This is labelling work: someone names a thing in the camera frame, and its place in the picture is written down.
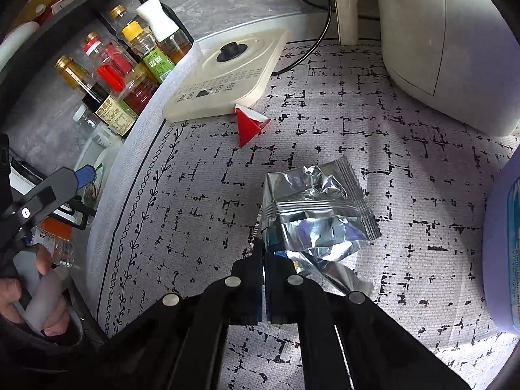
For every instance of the clear plastic bottle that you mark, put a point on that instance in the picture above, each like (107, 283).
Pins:
(53, 244)

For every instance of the black metal shelf rack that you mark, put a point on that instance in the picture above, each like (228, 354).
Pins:
(61, 28)

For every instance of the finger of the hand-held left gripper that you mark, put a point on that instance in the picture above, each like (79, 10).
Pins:
(83, 176)

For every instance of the silver snack packet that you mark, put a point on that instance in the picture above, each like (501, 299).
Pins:
(317, 195)

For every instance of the green sachet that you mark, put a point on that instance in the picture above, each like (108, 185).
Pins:
(95, 187)

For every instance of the cream plastic stand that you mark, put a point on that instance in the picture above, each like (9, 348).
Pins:
(345, 8)

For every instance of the red cap amber bottle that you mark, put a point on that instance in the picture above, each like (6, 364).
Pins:
(130, 85)

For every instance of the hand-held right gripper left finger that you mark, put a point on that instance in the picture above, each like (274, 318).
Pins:
(254, 288)

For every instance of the cream induction cooker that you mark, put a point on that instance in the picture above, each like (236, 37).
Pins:
(227, 86)

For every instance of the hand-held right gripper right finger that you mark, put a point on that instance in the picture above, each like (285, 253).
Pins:
(278, 292)

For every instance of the person's left forearm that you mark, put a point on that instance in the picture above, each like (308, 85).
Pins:
(32, 361)

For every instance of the person's left hand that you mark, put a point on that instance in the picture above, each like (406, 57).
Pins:
(8, 296)

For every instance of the small clear jar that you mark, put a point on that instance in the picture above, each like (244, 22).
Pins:
(87, 120)

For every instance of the dark soy sauce bottle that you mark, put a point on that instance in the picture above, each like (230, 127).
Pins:
(105, 109)

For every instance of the yellow cap green label bottle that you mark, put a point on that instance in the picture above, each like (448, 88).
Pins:
(156, 63)

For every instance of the gold cap clear bottle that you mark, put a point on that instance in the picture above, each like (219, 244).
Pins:
(120, 14)

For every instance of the white air fryer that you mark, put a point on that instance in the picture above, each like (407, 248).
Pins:
(467, 48)

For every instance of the purple plastic bin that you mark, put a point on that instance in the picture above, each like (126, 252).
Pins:
(499, 252)

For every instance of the white plastic tray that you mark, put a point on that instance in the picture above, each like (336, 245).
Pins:
(154, 105)

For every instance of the white top oil dispenser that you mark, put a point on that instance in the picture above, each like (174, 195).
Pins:
(154, 14)

